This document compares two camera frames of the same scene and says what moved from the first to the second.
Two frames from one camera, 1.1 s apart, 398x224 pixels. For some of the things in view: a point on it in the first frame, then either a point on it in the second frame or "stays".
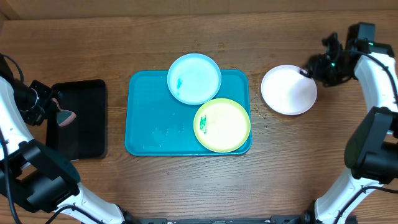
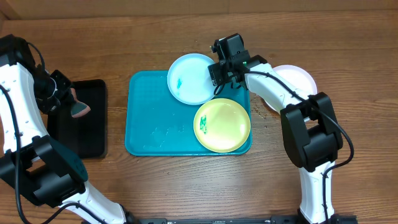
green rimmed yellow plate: x=222 y=125 stays
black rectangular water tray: x=86 y=136 stays
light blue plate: x=194 y=78 stays
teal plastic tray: x=157 y=123 stays
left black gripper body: x=31 y=101 → x=48 y=92
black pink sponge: x=64 y=117 → x=78 y=109
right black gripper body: x=331 y=73 → x=222 y=74
